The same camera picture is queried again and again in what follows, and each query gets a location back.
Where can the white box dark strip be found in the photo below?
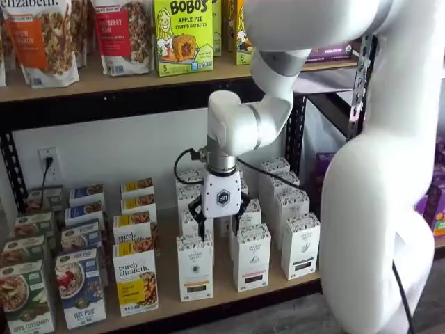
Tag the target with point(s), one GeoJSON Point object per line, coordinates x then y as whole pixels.
{"type": "Point", "coordinates": [274, 165]}
{"type": "Point", "coordinates": [299, 250]}
{"type": "Point", "coordinates": [283, 182]}
{"type": "Point", "coordinates": [292, 205]}

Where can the green Bobo's apple pie box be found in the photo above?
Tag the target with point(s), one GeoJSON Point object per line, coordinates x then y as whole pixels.
{"type": "Point", "coordinates": [217, 28]}
{"type": "Point", "coordinates": [182, 38]}

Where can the blue Zbar box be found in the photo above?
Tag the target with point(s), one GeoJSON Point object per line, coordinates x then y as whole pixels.
{"type": "Point", "coordinates": [333, 52]}

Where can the black metal shelving frame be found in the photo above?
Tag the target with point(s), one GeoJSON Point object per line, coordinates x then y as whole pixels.
{"type": "Point", "coordinates": [104, 108]}
{"type": "Point", "coordinates": [361, 87]}

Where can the white granola bag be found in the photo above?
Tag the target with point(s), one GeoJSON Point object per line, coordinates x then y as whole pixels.
{"type": "Point", "coordinates": [82, 31]}

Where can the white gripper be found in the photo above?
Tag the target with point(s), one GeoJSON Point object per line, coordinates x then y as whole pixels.
{"type": "Point", "coordinates": [222, 195]}

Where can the blue oatmeal box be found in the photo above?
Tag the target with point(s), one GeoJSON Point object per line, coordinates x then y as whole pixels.
{"type": "Point", "coordinates": [80, 288]}
{"type": "Point", "coordinates": [80, 236]}
{"type": "Point", "coordinates": [85, 212]}
{"type": "Point", "coordinates": [87, 195]}

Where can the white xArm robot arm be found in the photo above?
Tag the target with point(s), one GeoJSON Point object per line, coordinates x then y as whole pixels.
{"type": "Point", "coordinates": [365, 208]}

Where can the white wall outlet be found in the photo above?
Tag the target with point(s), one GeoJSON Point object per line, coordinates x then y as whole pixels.
{"type": "Point", "coordinates": [55, 153]}

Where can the yellow label granola box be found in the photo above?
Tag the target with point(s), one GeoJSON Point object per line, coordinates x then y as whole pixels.
{"type": "Point", "coordinates": [132, 229]}
{"type": "Point", "coordinates": [135, 282]}
{"type": "Point", "coordinates": [139, 205]}
{"type": "Point", "coordinates": [137, 187]}

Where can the white box yellow strip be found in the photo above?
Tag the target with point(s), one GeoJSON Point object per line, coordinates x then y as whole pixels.
{"type": "Point", "coordinates": [194, 268]}
{"type": "Point", "coordinates": [187, 200]}
{"type": "Point", "coordinates": [193, 179]}
{"type": "Point", "coordinates": [184, 226]}

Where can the orange label granola bag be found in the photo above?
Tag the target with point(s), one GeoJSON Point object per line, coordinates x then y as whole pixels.
{"type": "Point", "coordinates": [38, 41]}

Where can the wooden shelf board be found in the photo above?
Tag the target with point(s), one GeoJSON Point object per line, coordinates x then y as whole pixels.
{"type": "Point", "coordinates": [104, 83]}
{"type": "Point", "coordinates": [222, 278]}

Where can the green oatmeal box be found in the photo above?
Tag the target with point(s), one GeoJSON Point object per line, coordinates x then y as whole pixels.
{"type": "Point", "coordinates": [26, 299]}
{"type": "Point", "coordinates": [33, 226]}
{"type": "Point", "coordinates": [45, 200]}
{"type": "Point", "coordinates": [22, 250]}

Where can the red label granola bag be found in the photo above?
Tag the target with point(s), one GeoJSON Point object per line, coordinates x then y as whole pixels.
{"type": "Point", "coordinates": [121, 38]}

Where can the yellow Bobo's peanut butter box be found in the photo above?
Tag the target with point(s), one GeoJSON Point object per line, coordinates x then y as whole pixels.
{"type": "Point", "coordinates": [243, 48]}
{"type": "Point", "coordinates": [232, 24]}

